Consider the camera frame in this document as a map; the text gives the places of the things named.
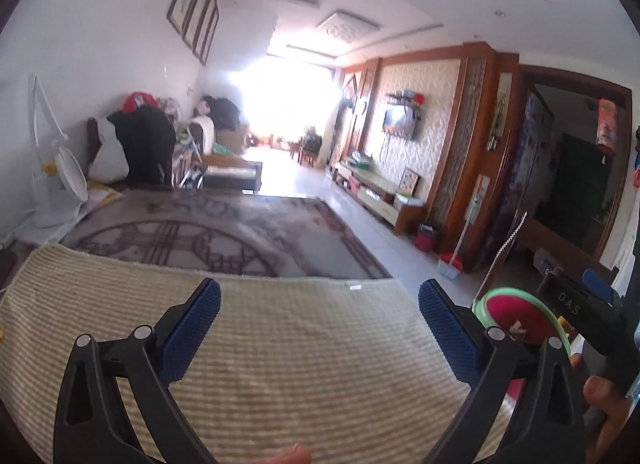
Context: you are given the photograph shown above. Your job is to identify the small framed picture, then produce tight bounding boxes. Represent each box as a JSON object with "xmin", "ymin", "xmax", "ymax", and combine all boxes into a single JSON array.
[{"xmin": 400, "ymin": 167, "xmax": 421, "ymax": 196}]

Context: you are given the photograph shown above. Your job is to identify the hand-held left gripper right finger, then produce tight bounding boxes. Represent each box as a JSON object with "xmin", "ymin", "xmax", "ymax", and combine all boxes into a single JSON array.
[{"xmin": 418, "ymin": 279, "xmax": 587, "ymax": 464}]

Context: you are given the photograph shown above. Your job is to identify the grey patterned rug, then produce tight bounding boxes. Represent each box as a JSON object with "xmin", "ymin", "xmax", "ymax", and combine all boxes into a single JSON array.
[{"xmin": 60, "ymin": 189, "xmax": 393, "ymax": 280}]

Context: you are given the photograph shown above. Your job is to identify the wooden bench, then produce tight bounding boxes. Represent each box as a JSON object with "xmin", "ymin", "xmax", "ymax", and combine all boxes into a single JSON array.
[{"xmin": 202, "ymin": 153, "xmax": 264, "ymax": 194}]

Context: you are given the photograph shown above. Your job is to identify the yellow white striped mat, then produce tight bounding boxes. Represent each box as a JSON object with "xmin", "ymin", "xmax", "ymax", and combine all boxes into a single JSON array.
[{"xmin": 0, "ymin": 243, "xmax": 506, "ymax": 464}]

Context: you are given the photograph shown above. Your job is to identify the black bag pile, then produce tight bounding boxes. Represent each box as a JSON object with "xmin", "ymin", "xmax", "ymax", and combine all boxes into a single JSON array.
[{"xmin": 202, "ymin": 95, "xmax": 242, "ymax": 130}]

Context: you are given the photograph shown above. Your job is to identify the colourful printed door curtain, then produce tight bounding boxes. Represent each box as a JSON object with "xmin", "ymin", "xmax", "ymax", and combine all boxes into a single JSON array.
[{"xmin": 502, "ymin": 91, "xmax": 556, "ymax": 245}]

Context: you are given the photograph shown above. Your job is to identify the white standing fan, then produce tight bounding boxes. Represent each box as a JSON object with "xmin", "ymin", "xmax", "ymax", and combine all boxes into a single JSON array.
[{"xmin": 30, "ymin": 73, "xmax": 90, "ymax": 229}]

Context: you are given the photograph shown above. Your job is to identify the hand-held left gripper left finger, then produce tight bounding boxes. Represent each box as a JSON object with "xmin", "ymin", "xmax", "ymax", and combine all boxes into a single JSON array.
[{"xmin": 52, "ymin": 278, "xmax": 222, "ymax": 464}]

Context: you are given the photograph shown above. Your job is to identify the white plastic chair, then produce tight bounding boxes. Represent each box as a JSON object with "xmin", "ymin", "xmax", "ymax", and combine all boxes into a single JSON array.
[{"xmin": 192, "ymin": 115, "xmax": 217, "ymax": 155}]

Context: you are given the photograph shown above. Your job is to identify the person's right hand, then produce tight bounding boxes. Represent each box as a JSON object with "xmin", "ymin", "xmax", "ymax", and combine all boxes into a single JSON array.
[{"xmin": 570, "ymin": 351, "xmax": 633, "ymax": 464}]

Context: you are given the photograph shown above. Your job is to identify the person's left hand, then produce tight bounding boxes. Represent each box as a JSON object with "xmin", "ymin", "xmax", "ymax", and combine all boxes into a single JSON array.
[{"xmin": 260, "ymin": 443, "xmax": 313, "ymax": 464}]

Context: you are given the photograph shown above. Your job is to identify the low wooden television cabinet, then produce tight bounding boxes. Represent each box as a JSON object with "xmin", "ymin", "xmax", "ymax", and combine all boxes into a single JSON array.
[{"xmin": 330, "ymin": 161, "xmax": 426, "ymax": 235}]

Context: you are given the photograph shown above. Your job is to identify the small red waste bin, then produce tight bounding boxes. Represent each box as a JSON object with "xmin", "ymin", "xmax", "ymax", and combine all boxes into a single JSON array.
[{"xmin": 416, "ymin": 224, "xmax": 441, "ymax": 251}]

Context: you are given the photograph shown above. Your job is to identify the black clothes heap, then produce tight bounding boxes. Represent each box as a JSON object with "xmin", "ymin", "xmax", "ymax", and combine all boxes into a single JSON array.
[{"xmin": 107, "ymin": 105, "xmax": 177, "ymax": 185}]

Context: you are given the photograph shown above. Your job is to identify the white plastic bag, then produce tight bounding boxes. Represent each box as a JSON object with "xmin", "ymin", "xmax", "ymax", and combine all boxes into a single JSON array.
[{"xmin": 89, "ymin": 116, "xmax": 130, "ymax": 182}]

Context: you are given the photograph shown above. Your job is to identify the wall television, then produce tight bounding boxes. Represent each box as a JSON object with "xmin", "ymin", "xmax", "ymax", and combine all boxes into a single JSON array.
[{"xmin": 382, "ymin": 105, "xmax": 418, "ymax": 141}]

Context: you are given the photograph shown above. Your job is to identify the red dustpan with broom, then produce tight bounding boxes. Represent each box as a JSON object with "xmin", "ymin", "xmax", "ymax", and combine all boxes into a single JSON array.
[{"xmin": 437, "ymin": 216, "xmax": 473, "ymax": 279}]

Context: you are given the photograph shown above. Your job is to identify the wall shelf with ornaments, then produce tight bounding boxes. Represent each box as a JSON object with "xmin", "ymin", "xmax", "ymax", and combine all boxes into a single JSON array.
[{"xmin": 386, "ymin": 90, "xmax": 426, "ymax": 107}]

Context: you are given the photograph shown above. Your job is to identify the square ceiling lamp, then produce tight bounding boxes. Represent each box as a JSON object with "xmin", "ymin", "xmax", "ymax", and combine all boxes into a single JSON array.
[{"xmin": 316, "ymin": 11, "xmax": 381, "ymax": 43}]

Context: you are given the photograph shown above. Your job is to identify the yellow flat board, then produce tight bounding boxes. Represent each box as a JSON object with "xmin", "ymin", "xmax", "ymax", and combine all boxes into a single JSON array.
[{"xmin": 86, "ymin": 179, "xmax": 126, "ymax": 210}]

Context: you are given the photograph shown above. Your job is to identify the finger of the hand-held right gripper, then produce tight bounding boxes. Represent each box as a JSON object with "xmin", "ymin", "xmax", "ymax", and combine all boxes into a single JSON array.
[{"xmin": 582, "ymin": 268, "xmax": 621, "ymax": 305}]

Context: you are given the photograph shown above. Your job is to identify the metal folding rack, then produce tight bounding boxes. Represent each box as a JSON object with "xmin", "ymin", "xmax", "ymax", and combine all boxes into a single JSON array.
[{"xmin": 172, "ymin": 124, "xmax": 206, "ymax": 190}]

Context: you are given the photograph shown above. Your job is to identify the cardboard box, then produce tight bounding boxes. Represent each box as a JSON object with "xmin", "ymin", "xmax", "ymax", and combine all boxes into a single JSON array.
[{"xmin": 216, "ymin": 128, "xmax": 249, "ymax": 156}]

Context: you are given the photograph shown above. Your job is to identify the green basin with red bag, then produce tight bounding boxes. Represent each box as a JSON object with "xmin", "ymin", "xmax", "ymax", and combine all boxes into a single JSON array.
[{"xmin": 471, "ymin": 286, "xmax": 572, "ymax": 360}]

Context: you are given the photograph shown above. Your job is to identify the wooden dining chairs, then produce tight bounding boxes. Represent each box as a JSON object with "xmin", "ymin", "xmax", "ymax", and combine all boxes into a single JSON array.
[{"xmin": 290, "ymin": 126, "xmax": 323, "ymax": 167}]

